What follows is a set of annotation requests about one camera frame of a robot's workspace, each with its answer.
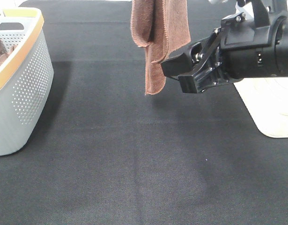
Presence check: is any brown towel with white tag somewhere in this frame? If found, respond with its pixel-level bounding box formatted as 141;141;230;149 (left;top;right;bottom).
130;0;191;95

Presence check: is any white storage box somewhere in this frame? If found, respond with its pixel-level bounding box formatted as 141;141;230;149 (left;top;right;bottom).
234;0;288;138

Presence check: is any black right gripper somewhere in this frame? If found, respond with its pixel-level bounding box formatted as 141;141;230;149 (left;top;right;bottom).
161;11;286;93

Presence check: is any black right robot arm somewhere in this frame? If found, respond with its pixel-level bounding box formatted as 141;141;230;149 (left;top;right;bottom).
161;0;288;94

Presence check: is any grey perforated laundry basket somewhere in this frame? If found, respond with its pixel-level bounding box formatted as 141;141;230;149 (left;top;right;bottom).
0;7;54;156

